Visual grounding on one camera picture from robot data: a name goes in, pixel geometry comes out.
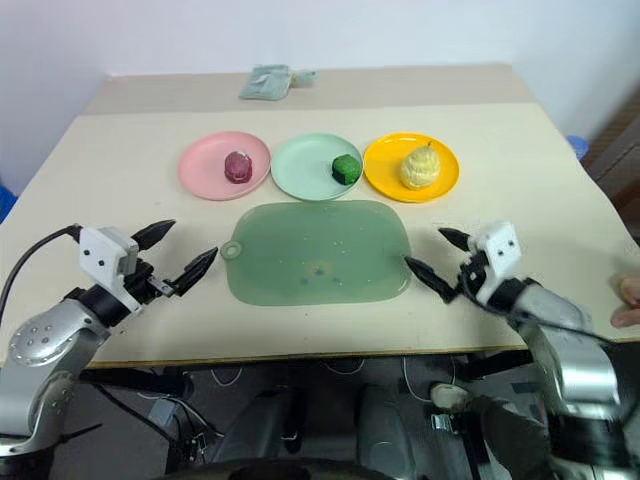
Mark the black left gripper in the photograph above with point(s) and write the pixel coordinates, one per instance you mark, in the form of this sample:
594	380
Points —
142	285

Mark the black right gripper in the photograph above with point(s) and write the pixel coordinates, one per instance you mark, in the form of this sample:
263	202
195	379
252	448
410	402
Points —
474	272

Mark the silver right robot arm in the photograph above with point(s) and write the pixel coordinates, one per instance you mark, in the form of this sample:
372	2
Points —
575	350

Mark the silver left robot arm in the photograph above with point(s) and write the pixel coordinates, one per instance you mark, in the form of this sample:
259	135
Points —
45	345

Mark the pink round plate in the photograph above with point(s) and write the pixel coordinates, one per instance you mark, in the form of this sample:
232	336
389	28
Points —
205	167

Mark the yellow round plate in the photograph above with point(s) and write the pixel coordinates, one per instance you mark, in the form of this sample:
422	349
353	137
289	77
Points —
385	167

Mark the mint green round plate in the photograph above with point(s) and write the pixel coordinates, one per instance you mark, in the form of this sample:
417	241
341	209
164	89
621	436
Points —
302	167

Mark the bare person hand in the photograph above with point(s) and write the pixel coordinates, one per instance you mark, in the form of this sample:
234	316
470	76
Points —
629	295

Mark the pale yellow toy pear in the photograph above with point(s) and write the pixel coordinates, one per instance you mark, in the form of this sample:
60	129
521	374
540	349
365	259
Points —
420	170

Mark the dark red toy fruit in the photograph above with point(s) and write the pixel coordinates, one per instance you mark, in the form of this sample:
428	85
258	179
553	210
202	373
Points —
238	168

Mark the green cutting board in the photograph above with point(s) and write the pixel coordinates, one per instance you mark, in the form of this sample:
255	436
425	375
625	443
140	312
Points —
320	240

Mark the white plug under table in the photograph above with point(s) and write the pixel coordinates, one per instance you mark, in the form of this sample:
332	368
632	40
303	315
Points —
449	395

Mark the blue round container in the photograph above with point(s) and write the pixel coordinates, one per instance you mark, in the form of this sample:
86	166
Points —
579	146

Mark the blue plastic object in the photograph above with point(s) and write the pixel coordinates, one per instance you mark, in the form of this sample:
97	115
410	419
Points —
6	200

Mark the dark grey rounded shape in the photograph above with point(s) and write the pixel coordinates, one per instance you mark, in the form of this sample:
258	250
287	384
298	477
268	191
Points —
400	430
265	425

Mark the folded teal cloth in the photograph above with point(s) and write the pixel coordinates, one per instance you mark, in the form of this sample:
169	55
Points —
264	82

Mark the brown wooden furniture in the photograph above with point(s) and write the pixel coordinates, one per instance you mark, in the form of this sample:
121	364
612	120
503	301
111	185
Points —
617	165

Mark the small pale green object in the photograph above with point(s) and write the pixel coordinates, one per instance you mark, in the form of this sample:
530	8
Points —
304	78

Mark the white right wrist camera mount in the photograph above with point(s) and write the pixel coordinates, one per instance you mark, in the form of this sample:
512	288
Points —
500	255

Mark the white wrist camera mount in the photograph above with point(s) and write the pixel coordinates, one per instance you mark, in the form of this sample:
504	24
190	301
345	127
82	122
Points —
500	255
102	252

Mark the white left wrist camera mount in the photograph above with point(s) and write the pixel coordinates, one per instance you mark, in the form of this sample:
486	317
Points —
102	252

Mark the black table frame bar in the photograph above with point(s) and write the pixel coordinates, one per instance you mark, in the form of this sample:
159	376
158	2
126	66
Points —
495	365

